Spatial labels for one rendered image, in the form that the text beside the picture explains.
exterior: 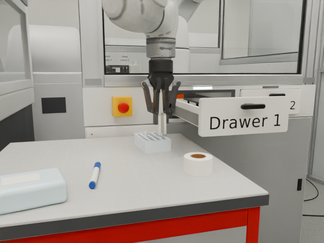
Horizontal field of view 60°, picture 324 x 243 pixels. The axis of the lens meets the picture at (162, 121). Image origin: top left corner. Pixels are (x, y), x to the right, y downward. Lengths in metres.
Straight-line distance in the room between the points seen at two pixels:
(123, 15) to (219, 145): 0.74
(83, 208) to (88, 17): 0.72
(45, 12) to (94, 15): 3.24
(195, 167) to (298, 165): 0.89
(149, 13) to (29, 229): 0.52
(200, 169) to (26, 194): 0.36
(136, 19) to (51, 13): 3.63
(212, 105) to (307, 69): 0.70
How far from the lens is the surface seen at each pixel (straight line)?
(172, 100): 0.89
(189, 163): 0.67
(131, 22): 0.70
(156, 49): 0.84
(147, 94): 0.86
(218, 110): 0.82
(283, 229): 1.58
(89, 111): 1.08
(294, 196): 1.53
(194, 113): 0.89
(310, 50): 1.43
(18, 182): 0.58
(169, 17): 0.83
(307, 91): 1.43
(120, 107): 1.01
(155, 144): 0.85
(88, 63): 1.07
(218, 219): 0.61
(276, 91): 1.31
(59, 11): 4.31
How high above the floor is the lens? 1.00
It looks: 10 degrees down
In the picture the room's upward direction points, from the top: straight up
